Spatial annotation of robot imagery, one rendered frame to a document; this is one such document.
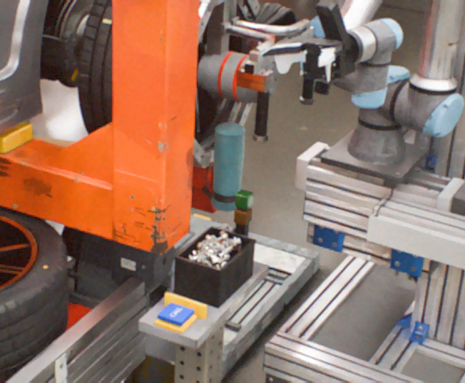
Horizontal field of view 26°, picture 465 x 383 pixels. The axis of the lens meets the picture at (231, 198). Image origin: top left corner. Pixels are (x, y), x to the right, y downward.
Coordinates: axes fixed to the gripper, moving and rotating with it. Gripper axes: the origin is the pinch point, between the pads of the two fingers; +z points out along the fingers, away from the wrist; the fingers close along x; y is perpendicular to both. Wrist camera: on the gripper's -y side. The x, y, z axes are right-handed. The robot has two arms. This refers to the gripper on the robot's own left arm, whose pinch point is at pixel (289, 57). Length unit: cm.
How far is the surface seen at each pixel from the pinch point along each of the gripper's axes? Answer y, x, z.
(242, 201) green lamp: 53, 47, -34
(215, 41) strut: 18, 78, -58
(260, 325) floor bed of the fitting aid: 110, 67, -61
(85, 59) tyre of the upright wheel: 18, 95, -23
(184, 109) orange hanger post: 25, 54, -21
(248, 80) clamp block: 24, 55, -47
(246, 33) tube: 14, 67, -59
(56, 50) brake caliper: 21, 124, -34
